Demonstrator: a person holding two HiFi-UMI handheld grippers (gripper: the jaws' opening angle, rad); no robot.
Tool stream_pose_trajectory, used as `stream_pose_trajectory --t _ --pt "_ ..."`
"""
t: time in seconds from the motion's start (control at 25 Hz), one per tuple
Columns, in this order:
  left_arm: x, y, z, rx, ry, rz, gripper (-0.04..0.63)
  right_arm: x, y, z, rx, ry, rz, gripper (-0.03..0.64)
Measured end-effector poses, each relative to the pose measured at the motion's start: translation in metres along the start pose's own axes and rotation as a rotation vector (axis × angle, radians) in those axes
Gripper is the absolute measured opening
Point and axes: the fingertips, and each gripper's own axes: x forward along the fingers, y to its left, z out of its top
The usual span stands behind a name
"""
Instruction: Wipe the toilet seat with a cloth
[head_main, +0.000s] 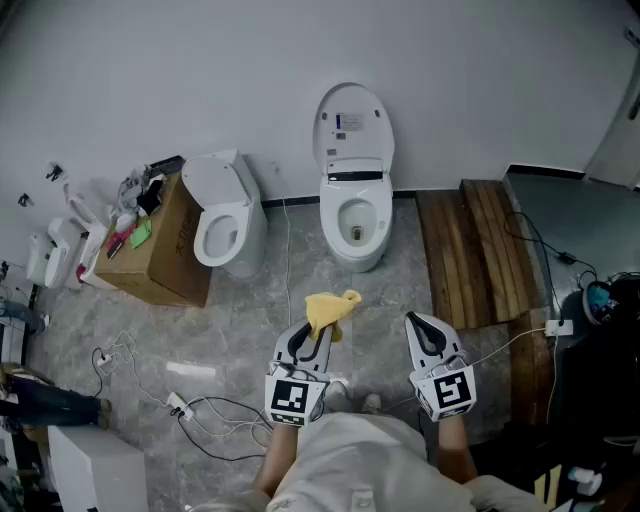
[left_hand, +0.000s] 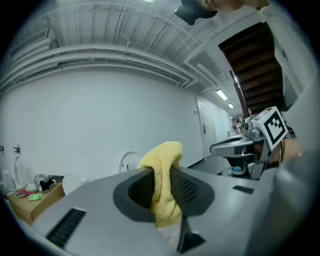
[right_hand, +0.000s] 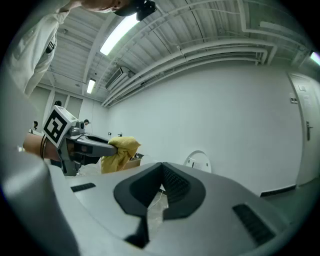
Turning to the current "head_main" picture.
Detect white toilet with tank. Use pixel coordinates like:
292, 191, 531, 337
180, 148, 268, 280

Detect white bottle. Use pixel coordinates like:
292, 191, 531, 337
566, 466, 604, 497

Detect grey door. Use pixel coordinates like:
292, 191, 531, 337
581, 23, 640, 192

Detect large cardboard box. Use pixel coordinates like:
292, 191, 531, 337
93, 172, 214, 309

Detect long white power strip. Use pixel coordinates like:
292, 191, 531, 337
166, 391, 196, 422

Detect white toilet lid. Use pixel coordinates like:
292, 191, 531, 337
312, 82, 396, 177

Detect person's beige shirt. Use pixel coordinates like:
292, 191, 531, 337
192, 411, 551, 512

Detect dark wooden board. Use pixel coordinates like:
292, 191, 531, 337
508, 305, 566, 427

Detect yellow cloth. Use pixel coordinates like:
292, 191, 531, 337
304, 289, 363, 344

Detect black floor cables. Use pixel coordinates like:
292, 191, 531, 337
171, 396, 274, 462

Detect pink item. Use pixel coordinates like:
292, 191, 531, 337
103, 223, 137, 250

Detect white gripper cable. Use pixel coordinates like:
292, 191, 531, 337
463, 326, 549, 369

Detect person's right forearm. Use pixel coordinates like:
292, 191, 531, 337
436, 417, 479, 485

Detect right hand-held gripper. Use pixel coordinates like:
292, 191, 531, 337
404, 310, 477, 423

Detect black cable with adapter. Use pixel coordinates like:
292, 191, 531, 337
503, 211, 600, 327

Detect wooden plank platform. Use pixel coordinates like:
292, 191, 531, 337
414, 178, 544, 331

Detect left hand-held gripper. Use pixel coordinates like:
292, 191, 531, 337
264, 319, 333, 427

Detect crumpled white wrapping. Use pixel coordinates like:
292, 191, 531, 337
116, 163, 167, 214

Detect person's left forearm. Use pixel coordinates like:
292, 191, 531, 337
253, 423, 301, 499

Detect black pouch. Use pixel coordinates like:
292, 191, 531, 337
136, 178, 165, 217

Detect person's left shoe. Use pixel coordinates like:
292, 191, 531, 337
324, 380, 349, 414

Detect white toilet bowl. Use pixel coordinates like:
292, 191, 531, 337
319, 192, 394, 274

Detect green card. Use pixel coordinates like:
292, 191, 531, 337
130, 219, 153, 250

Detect teal and white device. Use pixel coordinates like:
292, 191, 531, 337
581, 280, 614, 327

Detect white box cabinet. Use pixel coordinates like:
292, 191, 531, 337
46, 424, 150, 512

